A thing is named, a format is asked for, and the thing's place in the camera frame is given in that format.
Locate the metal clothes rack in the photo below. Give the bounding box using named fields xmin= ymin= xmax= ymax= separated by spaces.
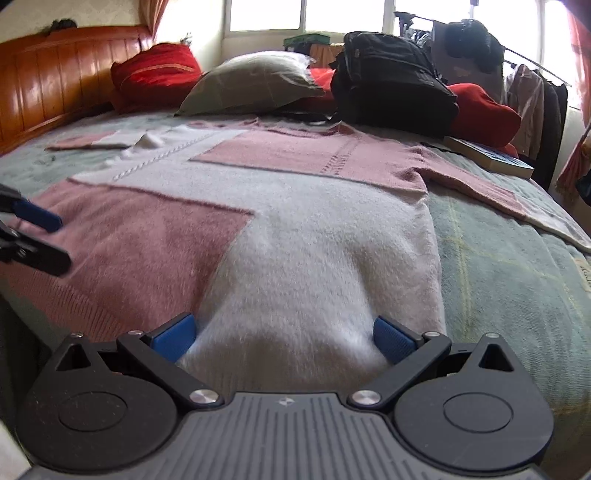
xmin=394 ymin=10 xmax=573 ymax=88

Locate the beige hanging shirt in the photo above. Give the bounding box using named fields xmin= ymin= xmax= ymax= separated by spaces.
xmin=503 ymin=65 xmax=546 ymax=160

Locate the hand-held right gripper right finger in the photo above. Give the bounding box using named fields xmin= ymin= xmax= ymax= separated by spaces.
xmin=347 ymin=316 xmax=515 ymax=410

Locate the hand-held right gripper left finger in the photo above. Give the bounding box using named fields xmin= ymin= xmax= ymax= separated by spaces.
xmin=56 ymin=312 xmax=223 ymax=410

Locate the black hanging jacket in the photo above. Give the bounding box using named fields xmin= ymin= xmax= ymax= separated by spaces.
xmin=538 ymin=80 xmax=568 ymax=190

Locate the green plaid bed blanket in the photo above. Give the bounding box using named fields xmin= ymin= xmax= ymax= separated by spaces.
xmin=0 ymin=106 xmax=591 ymax=480

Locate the wooden headboard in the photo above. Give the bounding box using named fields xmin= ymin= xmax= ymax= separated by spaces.
xmin=0 ymin=25 xmax=155 ymax=155

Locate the black backpack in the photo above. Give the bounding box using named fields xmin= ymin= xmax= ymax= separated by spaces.
xmin=277 ymin=31 xmax=460 ymax=138

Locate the paperback book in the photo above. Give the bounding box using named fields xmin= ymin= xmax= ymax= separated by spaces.
xmin=443 ymin=136 xmax=535 ymax=180

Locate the red pillow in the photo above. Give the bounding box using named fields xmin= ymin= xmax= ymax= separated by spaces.
xmin=110 ymin=42 xmax=204 ymax=114

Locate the pink and white sweater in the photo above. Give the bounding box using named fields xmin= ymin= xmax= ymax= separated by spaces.
xmin=0 ymin=117 xmax=591 ymax=398

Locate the small dark cloth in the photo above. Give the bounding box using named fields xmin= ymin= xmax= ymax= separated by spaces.
xmin=41 ymin=18 xmax=77 ymax=35

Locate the red cushion behind backpack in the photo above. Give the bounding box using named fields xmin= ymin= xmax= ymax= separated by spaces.
xmin=307 ymin=67 xmax=522 ymax=158

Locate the grey green pillow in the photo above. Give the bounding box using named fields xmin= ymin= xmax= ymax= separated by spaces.
xmin=174 ymin=51 xmax=326 ymax=117

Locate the window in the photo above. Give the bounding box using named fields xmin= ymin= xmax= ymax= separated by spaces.
xmin=224 ymin=0 xmax=573 ymax=109

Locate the black fuzzy garment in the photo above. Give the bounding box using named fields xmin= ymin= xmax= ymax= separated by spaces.
xmin=444 ymin=19 xmax=505 ymax=75

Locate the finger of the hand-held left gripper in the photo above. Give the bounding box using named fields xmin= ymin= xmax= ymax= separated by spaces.
xmin=0 ymin=184 xmax=63 ymax=233
xmin=0 ymin=224 xmax=72 ymax=278

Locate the orange curtain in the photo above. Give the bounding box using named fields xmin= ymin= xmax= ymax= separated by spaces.
xmin=141 ymin=0 xmax=171 ymax=47
xmin=556 ymin=9 xmax=591 ymax=199

